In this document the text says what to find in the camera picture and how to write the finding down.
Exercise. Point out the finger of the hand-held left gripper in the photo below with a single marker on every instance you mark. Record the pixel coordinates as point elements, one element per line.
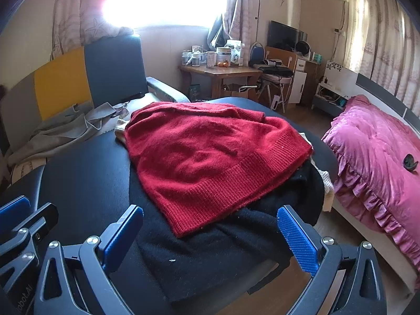
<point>46,218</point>
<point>13,210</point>

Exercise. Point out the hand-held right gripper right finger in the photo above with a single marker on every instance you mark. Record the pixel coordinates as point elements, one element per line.
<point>297,239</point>

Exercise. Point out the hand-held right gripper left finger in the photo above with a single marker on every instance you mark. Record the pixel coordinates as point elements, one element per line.
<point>121,238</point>

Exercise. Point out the red knit sweater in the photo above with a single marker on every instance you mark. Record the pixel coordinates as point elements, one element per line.
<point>203,157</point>

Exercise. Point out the cream knit garment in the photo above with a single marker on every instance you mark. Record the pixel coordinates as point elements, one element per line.
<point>327,187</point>

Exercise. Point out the dark knit garment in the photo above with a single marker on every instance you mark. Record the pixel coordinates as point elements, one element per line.
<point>229,252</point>

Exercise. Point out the grey cloth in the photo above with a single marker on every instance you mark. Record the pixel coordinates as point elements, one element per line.
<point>55,131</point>

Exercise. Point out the pink ruffled quilt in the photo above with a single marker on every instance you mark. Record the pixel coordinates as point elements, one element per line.
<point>370,151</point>

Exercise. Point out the small black object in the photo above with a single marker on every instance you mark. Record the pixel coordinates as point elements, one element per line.
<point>409,162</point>

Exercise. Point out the white power strip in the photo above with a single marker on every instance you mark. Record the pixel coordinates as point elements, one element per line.
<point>274,101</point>

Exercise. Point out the white bedside table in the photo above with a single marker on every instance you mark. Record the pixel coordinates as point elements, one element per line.
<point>323,100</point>

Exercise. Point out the small white cabinet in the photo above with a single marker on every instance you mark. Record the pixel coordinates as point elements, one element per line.
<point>298,85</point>

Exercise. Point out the cardboard box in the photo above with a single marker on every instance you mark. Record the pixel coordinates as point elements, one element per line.
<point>234,92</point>

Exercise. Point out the grey yellow blue sofa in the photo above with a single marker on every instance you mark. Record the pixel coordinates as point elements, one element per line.
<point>108,69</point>

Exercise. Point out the white round stool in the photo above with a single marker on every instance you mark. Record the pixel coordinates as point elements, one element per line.
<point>275,77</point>

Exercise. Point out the dark green bag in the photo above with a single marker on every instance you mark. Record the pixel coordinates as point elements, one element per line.
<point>195,92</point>

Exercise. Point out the black bag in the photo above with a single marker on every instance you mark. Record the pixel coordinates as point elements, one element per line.
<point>275,70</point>

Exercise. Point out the wooden desk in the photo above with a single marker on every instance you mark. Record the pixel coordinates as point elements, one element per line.
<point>226,71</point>

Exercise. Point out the teal box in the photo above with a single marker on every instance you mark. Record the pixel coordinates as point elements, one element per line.
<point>316,57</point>

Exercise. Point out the wooden cabinet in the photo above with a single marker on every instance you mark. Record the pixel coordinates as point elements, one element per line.
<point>279,55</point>

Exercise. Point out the pair of oranges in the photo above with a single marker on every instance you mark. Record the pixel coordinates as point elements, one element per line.
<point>223,64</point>

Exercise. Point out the black round fan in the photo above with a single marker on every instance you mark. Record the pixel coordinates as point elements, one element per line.
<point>303,49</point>

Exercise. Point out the group of glass jars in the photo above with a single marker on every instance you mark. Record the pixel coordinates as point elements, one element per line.
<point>195,57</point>

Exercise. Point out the white carton box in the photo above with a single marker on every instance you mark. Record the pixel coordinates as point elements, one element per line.
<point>235,51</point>

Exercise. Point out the white tin can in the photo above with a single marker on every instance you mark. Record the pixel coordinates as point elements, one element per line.
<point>221,55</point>

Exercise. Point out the black television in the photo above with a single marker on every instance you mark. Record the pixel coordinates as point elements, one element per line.
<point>282,36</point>

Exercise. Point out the striped beige curtain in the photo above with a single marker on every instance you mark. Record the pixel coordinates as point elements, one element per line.
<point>377,39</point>

